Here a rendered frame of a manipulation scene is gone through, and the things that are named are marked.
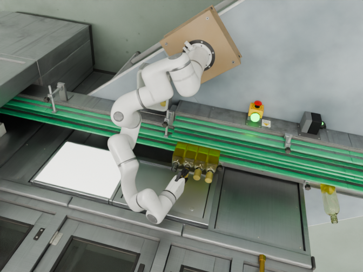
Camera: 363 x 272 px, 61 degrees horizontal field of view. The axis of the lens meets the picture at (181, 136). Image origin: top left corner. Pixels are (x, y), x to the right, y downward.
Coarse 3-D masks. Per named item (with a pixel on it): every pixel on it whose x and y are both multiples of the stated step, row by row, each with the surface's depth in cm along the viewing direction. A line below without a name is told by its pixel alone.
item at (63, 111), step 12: (36, 108) 171; (48, 108) 172; (60, 108) 173; (72, 108) 174; (84, 120) 167; (96, 120) 167; (108, 120) 168; (144, 132) 162; (156, 132) 163; (168, 132) 165; (192, 144) 160; (204, 144) 159; (252, 156) 155; (312, 168) 152; (360, 180) 149
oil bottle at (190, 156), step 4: (188, 148) 157; (192, 148) 158; (196, 148) 158; (188, 152) 155; (192, 152) 155; (196, 152) 156; (184, 156) 153; (188, 156) 153; (192, 156) 153; (184, 160) 151; (188, 160) 151; (192, 160) 151; (184, 164) 152; (192, 164) 151
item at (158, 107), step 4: (140, 72) 157; (140, 76) 159; (168, 76) 153; (140, 80) 161; (140, 84) 162; (144, 84) 167; (168, 100) 162; (156, 104) 169; (168, 104) 164; (152, 108) 167; (156, 108) 167; (160, 108) 167; (164, 108) 166
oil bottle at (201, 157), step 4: (200, 148) 158; (204, 148) 158; (208, 148) 159; (200, 152) 156; (204, 152) 156; (208, 152) 157; (196, 156) 154; (200, 156) 154; (204, 156) 154; (196, 160) 151; (200, 160) 151; (204, 160) 151; (196, 164) 150; (200, 164) 150; (204, 164) 150; (204, 168) 152
